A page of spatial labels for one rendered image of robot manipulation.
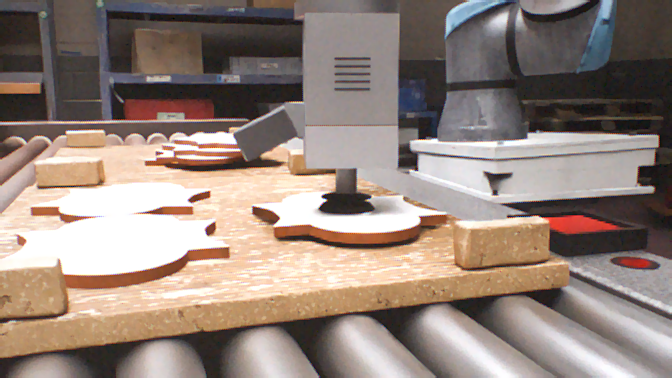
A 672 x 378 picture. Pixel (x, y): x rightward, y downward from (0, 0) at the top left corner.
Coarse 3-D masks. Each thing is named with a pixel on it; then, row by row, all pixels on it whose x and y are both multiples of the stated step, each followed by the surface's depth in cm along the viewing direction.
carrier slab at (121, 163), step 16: (112, 160) 86; (128, 160) 86; (144, 160) 86; (256, 160) 86; (272, 160) 86; (112, 176) 71; (128, 176) 71; (144, 176) 71; (160, 176) 71; (176, 176) 71; (192, 176) 71; (208, 176) 71; (224, 176) 72; (240, 176) 72
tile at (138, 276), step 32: (96, 224) 44; (128, 224) 44; (160, 224) 44; (192, 224) 44; (64, 256) 36; (96, 256) 36; (128, 256) 36; (160, 256) 36; (192, 256) 37; (224, 256) 38
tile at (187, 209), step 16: (80, 192) 56; (96, 192) 56; (112, 192) 56; (128, 192) 56; (144, 192) 56; (160, 192) 56; (176, 192) 56; (192, 192) 56; (208, 192) 58; (32, 208) 50; (48, 208) 50; (64, 208) 49; (80, 208) 49; (96, 208) 49; (112, 208) 49; (128, 208) 49; (144, 208) 49; (160, 208) 50; (176, 208) 51; (192, 208) 51
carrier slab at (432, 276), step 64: (64, 192) 61; (256, 192) 61; (384, 192) 61; (0, 256) 39; (256, 256) 39; (320, 256) 38; (384, 256) 38; (448, 256) 39; (0, 320) 28; (64, 320) 29; (128, 320) 29; (192, 320) 30; (256, 320) 32
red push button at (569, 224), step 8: (568, 216) 53; (576, 216) 53; (552, 224) 50; (560, 224) 50; (568, 224) 50; (576, 224) 50; (584, 224) 50; (592, 224) 50; (600, 224) 50; (608, 224) 50; (568, 232) 48
